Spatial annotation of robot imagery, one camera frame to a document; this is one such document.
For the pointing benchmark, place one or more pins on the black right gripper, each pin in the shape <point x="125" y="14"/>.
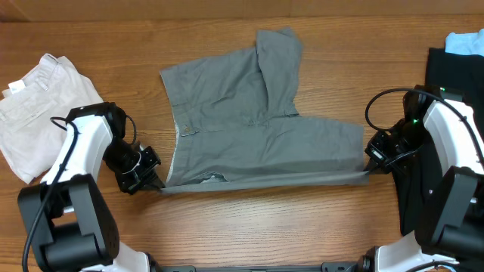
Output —
<point x="383" y="162"/>

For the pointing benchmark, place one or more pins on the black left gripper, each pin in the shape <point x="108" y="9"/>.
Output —
<point x="148" y="174"/>

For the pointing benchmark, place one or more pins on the grey shorts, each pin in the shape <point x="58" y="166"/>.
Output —
<point x="237" y="126"/>

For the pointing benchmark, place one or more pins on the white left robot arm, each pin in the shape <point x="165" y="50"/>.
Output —
<point x="69" y="226"/>

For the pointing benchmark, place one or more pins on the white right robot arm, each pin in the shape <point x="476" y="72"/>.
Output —
<point x="438" y="136"/>

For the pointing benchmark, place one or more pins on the black garment with logo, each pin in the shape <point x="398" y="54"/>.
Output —
<point x="461" y="72"/>

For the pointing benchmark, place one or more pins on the light blue garment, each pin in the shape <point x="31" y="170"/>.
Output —
<point x="465" y="43"/>

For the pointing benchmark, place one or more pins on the folded beige shorts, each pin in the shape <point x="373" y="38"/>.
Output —
<point x="30" y="143"/>

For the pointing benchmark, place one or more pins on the brown cardboard backdrop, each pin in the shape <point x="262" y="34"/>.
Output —
<point x="108" y="10"/>

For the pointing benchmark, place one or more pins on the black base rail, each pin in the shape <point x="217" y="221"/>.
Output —
<point x="257" y="268"/>

